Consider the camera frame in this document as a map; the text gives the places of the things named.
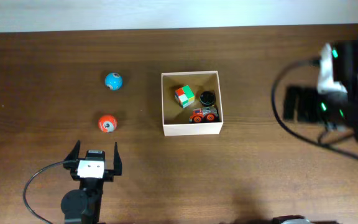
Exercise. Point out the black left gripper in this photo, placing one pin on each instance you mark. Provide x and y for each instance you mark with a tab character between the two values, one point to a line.
109	175

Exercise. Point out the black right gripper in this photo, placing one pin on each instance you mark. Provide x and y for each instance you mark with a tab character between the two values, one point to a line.
298	103

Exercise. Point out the orange eyeball ball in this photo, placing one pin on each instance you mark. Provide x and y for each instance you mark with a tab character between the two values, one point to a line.
107	123

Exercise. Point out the red grey toy truck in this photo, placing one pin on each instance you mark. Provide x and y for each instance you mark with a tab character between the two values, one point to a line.
205	114

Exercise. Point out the black round cap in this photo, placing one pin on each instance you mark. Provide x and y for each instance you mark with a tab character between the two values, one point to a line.
207	98

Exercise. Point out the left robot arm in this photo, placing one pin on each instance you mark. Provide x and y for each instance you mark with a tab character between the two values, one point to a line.
83	205

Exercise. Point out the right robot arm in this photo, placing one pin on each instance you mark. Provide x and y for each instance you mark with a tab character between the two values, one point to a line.
340	140

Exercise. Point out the blue eyeball ball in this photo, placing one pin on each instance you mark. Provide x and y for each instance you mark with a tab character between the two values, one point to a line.
113	81

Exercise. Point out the pink cardboard box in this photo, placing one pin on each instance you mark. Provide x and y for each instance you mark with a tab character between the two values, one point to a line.
177	120

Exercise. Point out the colourful puzzle cube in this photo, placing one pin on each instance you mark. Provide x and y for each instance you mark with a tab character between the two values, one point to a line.
184	96

